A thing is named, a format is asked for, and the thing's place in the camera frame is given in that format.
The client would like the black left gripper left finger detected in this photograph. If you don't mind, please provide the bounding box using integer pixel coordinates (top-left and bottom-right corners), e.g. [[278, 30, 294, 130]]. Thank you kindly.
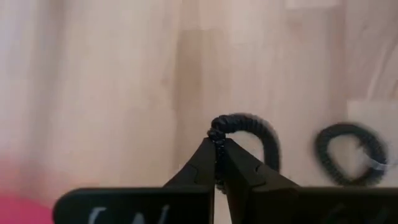
[[52, 138, 217, 224]]

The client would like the black spring keychain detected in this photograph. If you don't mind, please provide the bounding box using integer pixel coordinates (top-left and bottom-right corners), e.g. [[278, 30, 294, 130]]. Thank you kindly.
[[206, 113, 281, 193], [313, 123, 398, 187]]

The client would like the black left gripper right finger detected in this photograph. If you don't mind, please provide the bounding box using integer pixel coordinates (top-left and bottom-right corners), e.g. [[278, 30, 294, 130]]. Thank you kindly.
[[223, 138, 398, 224]]

